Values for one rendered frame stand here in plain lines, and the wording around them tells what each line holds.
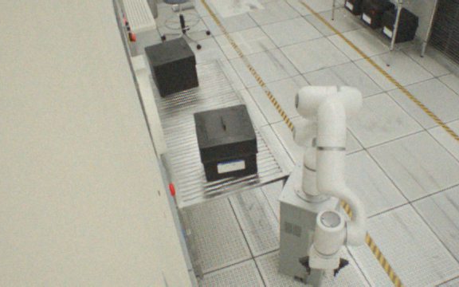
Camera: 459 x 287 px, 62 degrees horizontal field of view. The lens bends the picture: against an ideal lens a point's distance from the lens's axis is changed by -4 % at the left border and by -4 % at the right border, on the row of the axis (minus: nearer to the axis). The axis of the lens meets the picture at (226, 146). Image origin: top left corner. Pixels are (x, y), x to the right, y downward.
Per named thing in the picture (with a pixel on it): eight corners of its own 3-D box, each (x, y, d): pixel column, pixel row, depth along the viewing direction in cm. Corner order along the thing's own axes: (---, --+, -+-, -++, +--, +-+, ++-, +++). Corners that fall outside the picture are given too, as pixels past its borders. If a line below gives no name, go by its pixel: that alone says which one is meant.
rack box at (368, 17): (357, 20, 442) (359, -2, 424) (378, 15, 446) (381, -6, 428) (371, 31, 420) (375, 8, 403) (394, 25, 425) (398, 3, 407)
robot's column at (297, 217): (333, 253, 253) (347, 176, 201) (319, 290, 236) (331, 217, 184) (292, 239, 264) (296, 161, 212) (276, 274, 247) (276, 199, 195)
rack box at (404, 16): (377, 33, 417) (381, 9, 399) (399, 28, 421) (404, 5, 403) (393, 45, 396) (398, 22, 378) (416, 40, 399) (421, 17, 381)
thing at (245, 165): (206, 182, 207) (202, 159, 195) (200, 147, 227) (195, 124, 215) (258, 173, 208) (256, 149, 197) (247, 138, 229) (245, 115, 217)
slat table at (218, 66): (287, 251, 258) (289, 174, 206) (200, 281, 248) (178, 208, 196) (227, 131, 350) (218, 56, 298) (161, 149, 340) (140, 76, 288)
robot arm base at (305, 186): (337, 179, 200) (341, 154, 187) (326, 207, 188) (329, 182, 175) (301, 169, 207) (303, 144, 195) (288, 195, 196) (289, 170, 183)
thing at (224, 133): (259, 153, 197) (258, 134, 189) (201, 163, 196) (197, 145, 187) (247, 116, 219) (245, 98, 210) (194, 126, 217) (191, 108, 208)
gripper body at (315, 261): (341, 237, 129) (337, 255, 136) (310, 236, 130) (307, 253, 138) (343, 257, 123) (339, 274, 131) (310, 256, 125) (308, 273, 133)
